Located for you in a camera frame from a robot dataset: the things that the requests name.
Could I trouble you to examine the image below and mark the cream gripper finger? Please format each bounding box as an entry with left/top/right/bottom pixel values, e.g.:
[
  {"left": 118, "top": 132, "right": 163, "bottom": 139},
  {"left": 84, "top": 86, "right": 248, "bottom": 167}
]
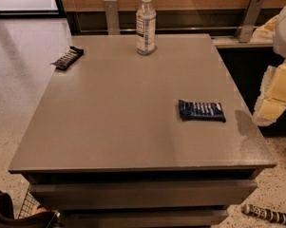
[
  {"left": 253, "top": 60, "right": 286, "bottom": 126},
  {"left": 253, "top": 16, "right": 277, "bottom": 40}
]

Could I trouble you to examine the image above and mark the blue rxbar blueberry wrapper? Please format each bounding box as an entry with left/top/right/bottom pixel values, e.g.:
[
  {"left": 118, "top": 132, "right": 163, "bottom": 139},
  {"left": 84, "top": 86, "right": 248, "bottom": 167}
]
[{"left": 179, "top": 100, "right": 226, "bottom": 123}]

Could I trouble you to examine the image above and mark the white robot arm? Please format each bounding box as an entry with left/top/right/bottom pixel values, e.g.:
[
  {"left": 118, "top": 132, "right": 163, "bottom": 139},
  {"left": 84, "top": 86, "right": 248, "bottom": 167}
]
[{"left": 253, "top": 6, "right": 286, "bottom": 126}]

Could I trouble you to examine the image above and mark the black rxbar chocolate wrapper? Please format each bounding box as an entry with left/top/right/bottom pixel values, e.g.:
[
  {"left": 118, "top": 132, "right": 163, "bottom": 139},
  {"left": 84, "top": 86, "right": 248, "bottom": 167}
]
[{"left": 53, "top": 46, "right": 84, "bottom": 71}]

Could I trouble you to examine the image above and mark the clear plastic water bottle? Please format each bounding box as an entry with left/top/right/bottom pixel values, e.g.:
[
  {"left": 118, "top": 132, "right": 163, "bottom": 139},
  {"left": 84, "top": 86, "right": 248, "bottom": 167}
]
[{"left": 136, "top": 0, "right": 156, "bottom": 55}]

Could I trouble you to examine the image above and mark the black white patterned cylinder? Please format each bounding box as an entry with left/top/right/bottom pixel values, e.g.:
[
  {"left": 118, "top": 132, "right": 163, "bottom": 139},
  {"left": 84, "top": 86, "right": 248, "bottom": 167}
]
[{"left": 241, "top": 204, "right": 286, "bottom": 225}]

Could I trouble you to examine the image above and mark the grey lower drawer front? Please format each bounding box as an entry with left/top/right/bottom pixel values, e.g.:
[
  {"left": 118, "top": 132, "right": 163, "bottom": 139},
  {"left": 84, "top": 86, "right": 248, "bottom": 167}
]
[{"left": 62, "top": 210, "right": 228, "bottom": 228}]

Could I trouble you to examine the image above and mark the grey drawer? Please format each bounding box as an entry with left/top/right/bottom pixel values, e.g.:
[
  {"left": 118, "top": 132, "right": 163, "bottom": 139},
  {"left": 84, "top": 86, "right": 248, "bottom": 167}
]
[
  {"left": 62, "top": 210, "right": 228, "bottom": 228},
  {"left": 30, "top": 180, "right": 257, "bottom": 210}
]

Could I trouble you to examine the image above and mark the grey upper drawer front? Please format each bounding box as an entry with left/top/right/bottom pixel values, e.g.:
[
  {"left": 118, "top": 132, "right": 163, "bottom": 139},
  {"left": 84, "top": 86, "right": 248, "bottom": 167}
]
[{"left": 30, "top": 180, "right": 257, "bottom": 210}]

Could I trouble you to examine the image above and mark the right metal bracket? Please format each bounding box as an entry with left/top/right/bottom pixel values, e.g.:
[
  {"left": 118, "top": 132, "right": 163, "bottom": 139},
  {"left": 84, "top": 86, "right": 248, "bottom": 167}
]
[{"left": 235, "top": 0, "right": 265, "bottom": 43}]

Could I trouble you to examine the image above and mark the metal bracket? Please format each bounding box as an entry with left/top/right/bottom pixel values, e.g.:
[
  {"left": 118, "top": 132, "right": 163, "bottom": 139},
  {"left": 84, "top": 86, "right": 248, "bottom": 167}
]
[
  {"left": 235, "top": 0, "right": 265, "bottom": 43},
  {"left": 104, "top": 0, "right": 120, "bottom": 35}
]

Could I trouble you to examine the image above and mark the left metal bracket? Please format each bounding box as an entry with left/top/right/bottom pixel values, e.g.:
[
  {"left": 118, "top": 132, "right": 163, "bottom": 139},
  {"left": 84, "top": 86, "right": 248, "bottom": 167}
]
[{"left": 104, "top": 0, "right": 120, "bottom": 35}]

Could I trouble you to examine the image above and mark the wire mesh basket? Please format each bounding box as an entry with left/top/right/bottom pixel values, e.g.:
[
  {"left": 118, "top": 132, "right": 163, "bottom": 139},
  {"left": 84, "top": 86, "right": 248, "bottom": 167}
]
[{"left": 18, "top": 187, "right": 40, "bottom": 219}]

